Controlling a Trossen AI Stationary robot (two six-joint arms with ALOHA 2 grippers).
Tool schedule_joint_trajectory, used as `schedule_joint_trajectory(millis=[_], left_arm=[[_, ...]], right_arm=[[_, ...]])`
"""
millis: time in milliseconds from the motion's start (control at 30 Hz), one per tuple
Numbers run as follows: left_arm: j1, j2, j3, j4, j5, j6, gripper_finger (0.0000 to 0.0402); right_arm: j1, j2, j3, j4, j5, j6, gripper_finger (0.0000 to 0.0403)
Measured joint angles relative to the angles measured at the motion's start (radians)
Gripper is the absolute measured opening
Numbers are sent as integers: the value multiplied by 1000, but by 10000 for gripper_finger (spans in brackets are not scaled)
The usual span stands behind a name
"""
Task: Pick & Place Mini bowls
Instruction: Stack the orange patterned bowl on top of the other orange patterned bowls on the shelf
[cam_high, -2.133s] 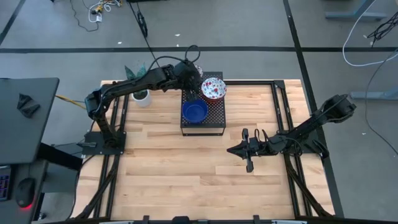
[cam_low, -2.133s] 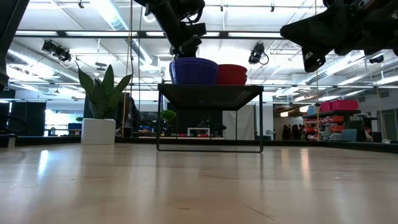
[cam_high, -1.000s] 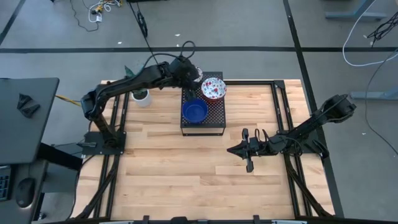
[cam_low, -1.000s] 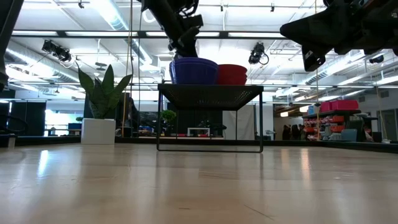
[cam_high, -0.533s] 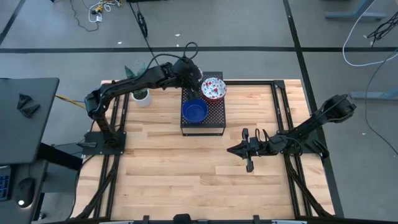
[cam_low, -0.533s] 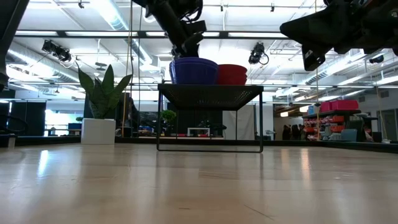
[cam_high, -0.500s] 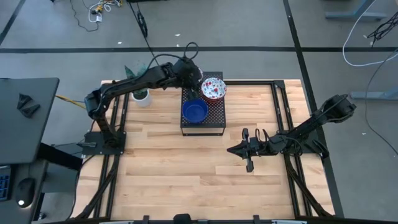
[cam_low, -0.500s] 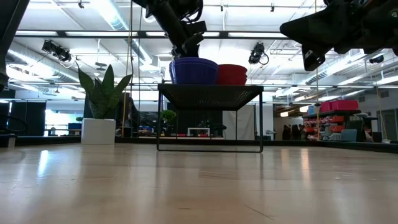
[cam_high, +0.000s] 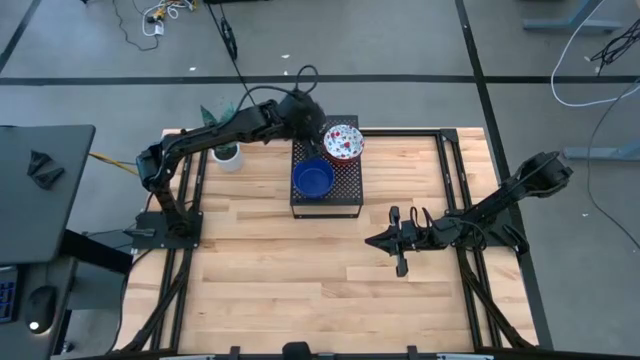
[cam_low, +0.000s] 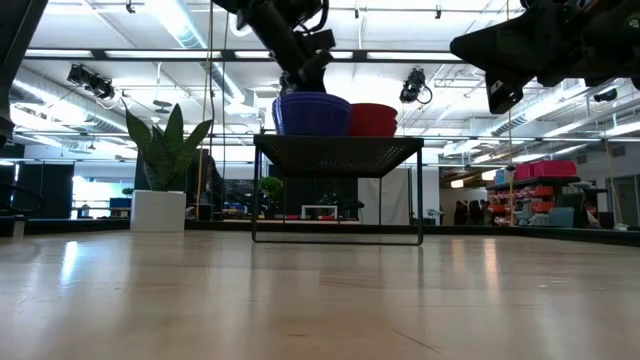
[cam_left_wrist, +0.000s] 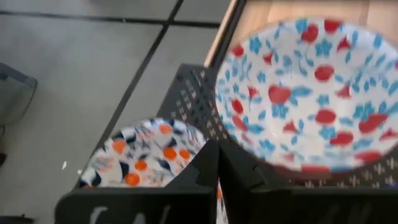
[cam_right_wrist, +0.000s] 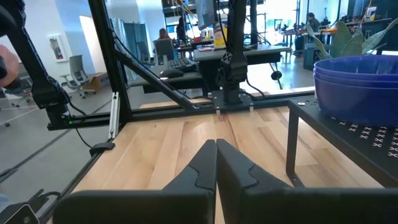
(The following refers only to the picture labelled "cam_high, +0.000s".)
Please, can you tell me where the black computer mouse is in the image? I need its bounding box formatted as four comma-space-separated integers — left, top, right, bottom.
24, 284, 58, 335

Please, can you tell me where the white and yellow cable bundle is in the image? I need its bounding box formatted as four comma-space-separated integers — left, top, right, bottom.
141, 0, 197, 37

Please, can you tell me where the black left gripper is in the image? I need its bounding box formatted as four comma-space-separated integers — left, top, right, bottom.
294, 99, 327, 159

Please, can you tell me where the artificial plant in white pot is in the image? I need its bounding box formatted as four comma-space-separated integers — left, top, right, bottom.
199, 102, 246, 174

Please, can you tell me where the black perforated metal rack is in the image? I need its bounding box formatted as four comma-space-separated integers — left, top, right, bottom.
289, 114, 365, 220

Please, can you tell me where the black cloth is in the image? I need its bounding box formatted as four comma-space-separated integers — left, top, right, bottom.
26, 149, 66, 191

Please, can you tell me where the thick black floor cable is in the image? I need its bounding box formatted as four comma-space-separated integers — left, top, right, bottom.
204, 0, 259, 109

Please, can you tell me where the black desk base beam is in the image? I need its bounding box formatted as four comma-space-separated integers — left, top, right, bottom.
59, 229, 135, 275

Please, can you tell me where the black cable bundle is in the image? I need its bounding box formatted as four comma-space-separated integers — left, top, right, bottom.
588, 17, 640, 76

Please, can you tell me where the blue bowl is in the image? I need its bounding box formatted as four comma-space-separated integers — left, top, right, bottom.
291, 157, 336, 200

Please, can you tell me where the computer keyboard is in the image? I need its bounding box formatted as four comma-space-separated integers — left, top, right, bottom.
0, 279, 19, 324

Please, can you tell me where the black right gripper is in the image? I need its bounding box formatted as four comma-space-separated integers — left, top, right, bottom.
366, 205, 449, 278

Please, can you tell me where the dark grey desk top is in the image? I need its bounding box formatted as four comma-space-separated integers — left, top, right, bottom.
0, 123, 97, 266

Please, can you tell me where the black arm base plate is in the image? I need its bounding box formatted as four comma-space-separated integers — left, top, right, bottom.
132, 210, 205, 251
449, 207, 526, 250

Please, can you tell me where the red teal floral bowl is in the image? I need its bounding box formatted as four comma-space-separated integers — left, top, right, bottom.
322, 123, 366, 167

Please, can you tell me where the blue grey desk foot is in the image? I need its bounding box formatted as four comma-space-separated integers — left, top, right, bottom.
522, 0, 624, 35
560, 142, 640, 162

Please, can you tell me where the black low desk shelf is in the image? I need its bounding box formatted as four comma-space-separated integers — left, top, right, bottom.
0, 257, 79, 360

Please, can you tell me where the thin black cable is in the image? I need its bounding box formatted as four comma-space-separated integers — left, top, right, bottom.
110, 0, 160, 52

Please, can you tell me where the dark grey cable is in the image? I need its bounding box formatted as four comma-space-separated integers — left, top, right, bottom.
585, 79, 640, 250

